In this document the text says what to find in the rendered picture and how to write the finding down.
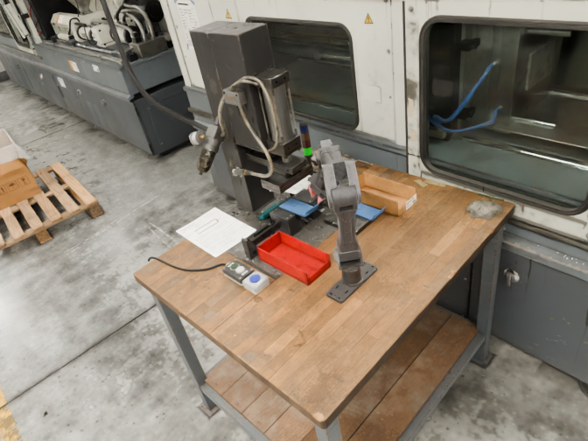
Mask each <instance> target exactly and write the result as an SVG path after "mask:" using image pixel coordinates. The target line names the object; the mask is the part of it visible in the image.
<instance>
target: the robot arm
mask: <svg viewBox="0 0 588 441"><path fill-rule="evenodd" d="M315 158H316V163H317V165H318V167H319V169H321V171H318V172H316V173H315V174H313V175H311V176H310V177H309V178H308V179H307V181H310V182H311V183H310V184H309V185H308V188H309V191H310V193H311V197H312V198H313V197H314V196H315V195H316V194H317V195H318V204H319V203H320V202H321V201H322V200H324V199H326V200H327V201H328V206H329V209H333V210H334V213H335V214H336V215H337V217H338V226H339V234H338V237H337V239H336V247H337V248H333V249H332V251H333V255H334V260H335V261H337V264H338V268H339V270H341V272H342V278H341V279H340V280H339V281H338V282H337V283H336V284H335V285H334V286H333V287H332V288H331V289H329V290H328V291H327V292H326V295H327V296H328V297H329V298H331V299H332V300H334V301H336V302H338V303H340V304H343V303H344V302H345V301H346V300H347V299H348V298H349V297H351V296H352V295H353V294H354V293H355V292H356V291H357V290H358V289H359V288H360V287H361V286H362V285H363V284H364V283H365V282H366V281H367V280H368V279H369V278H370V277H371V276H372V275H373V274H374V273H375V272H376V271H377V266H375V265H373V264H372V263H369V262H366V261H364V260H363V258H362V253H361V245H360V244H359V243H358V239H357V236H356V234H355V222H354V221H355V215H356V212H357V209H358V204H361V189H360V185H359V180H358V176H357V171H356V166H355V162H354V159H348V160H345V159H344V158H343V156H342V150H341V148H340V146H339V145H333V143H331V139H327V140H323V141H320V145H319V146H318V152H317V153H315ZM347 179H348V180H349V183H348V184H344V185H337V184H338V182H339V181H342V180H347ZM313 191H314V193H313Z"/></svg>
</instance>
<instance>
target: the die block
mask: <svg viewBox="0 0 588 441"><path fill-rule="evenodd" d="M321 214H322V213H320V212H316V211H314V212H312V213H310V214H309V215H307V216H306V217H309V218H311V219H312V220H315V219H316V218H318V217H319V216H320V215H321ZM270 218H271V219H272V220H273V219H278V218H277V217H275V216H272V215H271V216H270ZM278 220H279V221H280V228H279V229H278V230H277V232H278V231H279V230H280V231H282V232H284V233H286V234H287V235H290V236H293V235H295V234H296V233H298V232H299V231H300V230H301V229H302V226H301V221H300V220H298V219H296V217H295V218H293V219H292V220H290V221H289V222H286V221H284V220H280V219H278Z"/></svg>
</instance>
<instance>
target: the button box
mask: <svg viewBox="0 0 588 441"><path fill-rule="evenodd" d="M150 259H156V260H158V261H160V262H162V263H164V264H166V265H168V266H171V267H173V268H174V269H177V270H183V271H204V270H211V269H213V268H216V267H219V266H221V265H223V266H225V267H224V268H223V269H222V271H223V273H224V276H226V277H228V278H230V279H231V280H233V281H235V282H236V283H238V284H239V285H241V286H243V283H242V281H243V280H244V279H245V278H247V277H248V276H249V275H251V274H252V273H253V272H255V271H254V269H252V268H250V267H249V266H248V265H246V264H244V263H243V262H240V261H238V260H237V259H234V260H233V261H232V262H228V263H220V264H217V265H214V266H212V267H209V268H205V269H183V268H180V267H177V266H174V265H172V264H169V263H168V262H165V261H163V260H161V259H159V258H157V257H154V256H151V257H149V258H148V262H149V261H150ZM233 263H238V265H239V267H240V266H242V267H244V271H243V272H241V273H238V272H236V269H231V267H230V266H231V264H233Z"/></svg>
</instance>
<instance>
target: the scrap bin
mask: <svg viewBox="0 0 588 441"><path fill-rule="evenodd" d="M256 248H257V252H258V255H259V258H260V260H261V261H263V262H265V263H267V264H269V265H270V266H272V267H274V268H276V269H278V270H280V271H282V272H283V273H285V274H287V275H289V276H290V277H293V278H295V279H297V280H298V281H299V282H301V283H303V284H306V285H308V286H309V285H310V284H312V283H313V282H314V281H315V280H316V279H317V278H319V277H320V276H321V275H322V274H323V273H324V272H326V271H327V270H328V269H329V268H330V267H331V262H330V256H329V254H328V253H326V252H325V251H323V250H321V249H319V248H315V247H313V246H312V245H310V244H308V243H306V242H303V241H300V240H299V239H297V238H295V237H293V236H290V235H288V234H286V233H284V232H282V231H280V230H279V231H278V232H276V233H275V234H273V235H272V236H271V237H270V238H269V239H267V240H266V241H264V242H263V243H262V244H260V245H259V246H258V247H256Z"/></svg>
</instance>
